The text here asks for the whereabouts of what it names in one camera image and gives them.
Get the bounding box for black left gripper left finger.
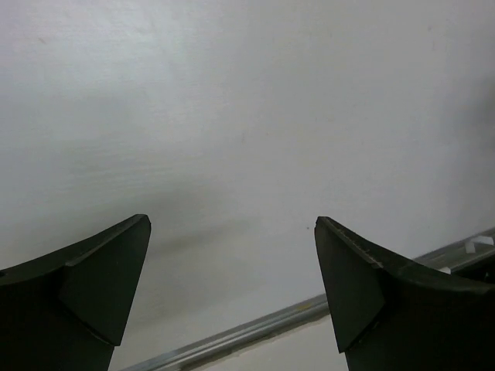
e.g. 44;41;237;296
1;214;151;370

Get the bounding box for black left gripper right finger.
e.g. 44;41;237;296
315;216;494;370

